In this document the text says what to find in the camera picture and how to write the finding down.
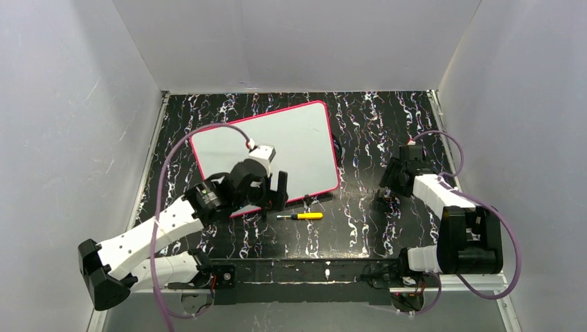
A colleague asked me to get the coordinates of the pink framed whiteboard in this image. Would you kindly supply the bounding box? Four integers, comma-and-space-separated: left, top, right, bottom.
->
189, 100, 341, 219

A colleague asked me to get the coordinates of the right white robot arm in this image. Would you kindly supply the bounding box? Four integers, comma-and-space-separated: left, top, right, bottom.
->
375, 145, 503, 278

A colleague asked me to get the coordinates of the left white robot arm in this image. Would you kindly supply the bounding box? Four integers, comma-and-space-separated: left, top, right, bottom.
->
78, 158, 289, 311

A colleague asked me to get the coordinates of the black board clip right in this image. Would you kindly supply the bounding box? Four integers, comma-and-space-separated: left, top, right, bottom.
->
302, 194, 316, 209

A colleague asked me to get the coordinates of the yellow handled screwdriver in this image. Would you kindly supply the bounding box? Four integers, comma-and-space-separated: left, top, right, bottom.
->
276, 212, 323, 221

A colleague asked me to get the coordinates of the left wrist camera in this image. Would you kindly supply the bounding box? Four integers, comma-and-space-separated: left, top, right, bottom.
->
249, 145, 276, 175

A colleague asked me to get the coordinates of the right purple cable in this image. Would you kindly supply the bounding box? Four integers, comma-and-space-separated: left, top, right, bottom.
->
408, 130, 523, 317

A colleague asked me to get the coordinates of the purple cable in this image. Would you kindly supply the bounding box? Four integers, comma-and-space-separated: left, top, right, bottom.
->
149, 122, 258, 332
408, 130, 523, 317

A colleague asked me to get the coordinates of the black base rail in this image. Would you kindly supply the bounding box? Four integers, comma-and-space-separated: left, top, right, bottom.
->
167, 257, 434, 306

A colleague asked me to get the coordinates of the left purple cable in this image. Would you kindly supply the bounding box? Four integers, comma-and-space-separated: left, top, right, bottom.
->
149, 122, 258, 332

